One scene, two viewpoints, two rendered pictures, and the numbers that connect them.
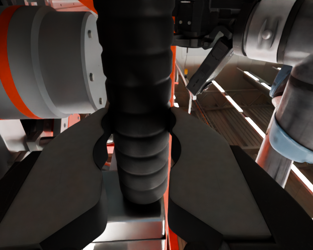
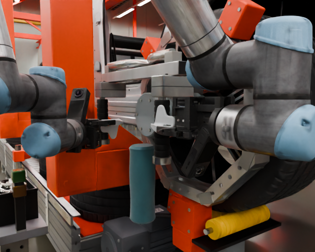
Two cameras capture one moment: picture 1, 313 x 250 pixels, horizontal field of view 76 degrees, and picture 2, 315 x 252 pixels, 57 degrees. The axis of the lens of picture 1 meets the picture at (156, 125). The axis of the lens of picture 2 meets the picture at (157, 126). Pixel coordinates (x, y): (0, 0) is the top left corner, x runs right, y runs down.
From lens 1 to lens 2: 59 cm
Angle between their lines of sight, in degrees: 51
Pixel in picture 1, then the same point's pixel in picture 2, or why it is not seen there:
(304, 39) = (72, 136)
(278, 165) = not seen: outside the picture
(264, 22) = (80, 139)
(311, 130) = (61, 93)
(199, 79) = (86, 101)
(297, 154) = (61, 74)
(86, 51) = not seen: hidden behind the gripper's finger
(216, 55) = (83, 117)
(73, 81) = not seen: hidden behind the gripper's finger
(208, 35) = (86, 126)
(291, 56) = (70, 127)
